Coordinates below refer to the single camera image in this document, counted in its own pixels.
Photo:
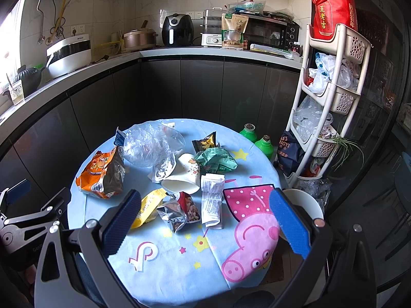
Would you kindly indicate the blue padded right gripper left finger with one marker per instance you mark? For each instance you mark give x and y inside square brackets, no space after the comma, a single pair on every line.
[117,221]

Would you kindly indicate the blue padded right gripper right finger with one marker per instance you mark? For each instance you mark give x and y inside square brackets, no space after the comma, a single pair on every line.
[293,226]

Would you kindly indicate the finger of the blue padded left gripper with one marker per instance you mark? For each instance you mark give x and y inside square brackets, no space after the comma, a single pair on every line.
[17,191]

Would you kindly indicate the orange instant noodle bag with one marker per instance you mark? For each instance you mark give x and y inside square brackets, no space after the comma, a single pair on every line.
[104,175]

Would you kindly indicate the silver foil nut wrapper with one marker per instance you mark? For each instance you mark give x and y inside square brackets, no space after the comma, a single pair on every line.
[178,211]

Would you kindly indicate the white paper cup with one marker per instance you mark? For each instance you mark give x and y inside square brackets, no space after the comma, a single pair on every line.
[185,177]

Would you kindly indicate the white printed paper wrapper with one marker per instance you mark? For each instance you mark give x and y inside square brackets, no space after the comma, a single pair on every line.
[212,186]

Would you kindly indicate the green snack wrapper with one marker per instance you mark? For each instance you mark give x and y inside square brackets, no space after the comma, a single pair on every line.
[215,160]

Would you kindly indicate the white trash bin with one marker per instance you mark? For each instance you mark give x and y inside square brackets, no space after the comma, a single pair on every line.
[304,200]

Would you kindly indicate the navy shopping bag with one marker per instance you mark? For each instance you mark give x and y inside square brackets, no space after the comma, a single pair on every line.
[289,153]

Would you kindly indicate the blue cartoon pig tablecloth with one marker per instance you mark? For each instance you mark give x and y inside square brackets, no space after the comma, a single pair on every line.
[161,268]

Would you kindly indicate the green plastic bottle front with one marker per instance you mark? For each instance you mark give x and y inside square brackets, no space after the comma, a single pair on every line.
[265,146]

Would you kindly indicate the green plastic bottle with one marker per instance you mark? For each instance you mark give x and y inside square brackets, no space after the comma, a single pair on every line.
[249,132]
[265,146]

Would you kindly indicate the clear plastic bag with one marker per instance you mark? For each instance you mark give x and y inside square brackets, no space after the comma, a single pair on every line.
[149,143]

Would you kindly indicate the green spider plant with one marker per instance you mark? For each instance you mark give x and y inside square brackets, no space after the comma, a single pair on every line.
[345,148]

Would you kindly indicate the green plastic bottle rear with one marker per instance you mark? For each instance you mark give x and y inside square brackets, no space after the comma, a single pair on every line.
[249,132]

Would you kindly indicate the clear plastic bags on rack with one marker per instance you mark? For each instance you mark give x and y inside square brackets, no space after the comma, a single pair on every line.
[306,118]

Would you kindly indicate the black yellow snack wrapper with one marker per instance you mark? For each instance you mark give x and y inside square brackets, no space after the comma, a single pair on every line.
[207,142]

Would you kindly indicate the white rice cooker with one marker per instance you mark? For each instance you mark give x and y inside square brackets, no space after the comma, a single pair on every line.
[68,55]

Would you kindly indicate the white plastic bags on rack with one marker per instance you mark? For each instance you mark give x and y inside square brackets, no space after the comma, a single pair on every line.
[319,77]

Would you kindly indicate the white tiered storage rack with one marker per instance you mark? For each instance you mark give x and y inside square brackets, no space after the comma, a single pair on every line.
[345,44]

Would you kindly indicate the copper cooking pot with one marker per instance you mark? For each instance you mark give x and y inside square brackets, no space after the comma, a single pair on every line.
[139,39]

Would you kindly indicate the black toaster oven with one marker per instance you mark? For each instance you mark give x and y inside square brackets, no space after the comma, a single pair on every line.
[271,32]

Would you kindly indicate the black air fryer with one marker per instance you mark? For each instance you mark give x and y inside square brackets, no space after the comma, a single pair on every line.
[177,30]

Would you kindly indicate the steel food steamer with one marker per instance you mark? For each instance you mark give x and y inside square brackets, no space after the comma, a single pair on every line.
[211,27]

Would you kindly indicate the kraft snack pouch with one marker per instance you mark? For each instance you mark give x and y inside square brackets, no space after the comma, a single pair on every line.
[233,27]

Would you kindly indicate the red gift bag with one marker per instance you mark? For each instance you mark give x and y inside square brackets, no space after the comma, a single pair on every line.
[330,13]

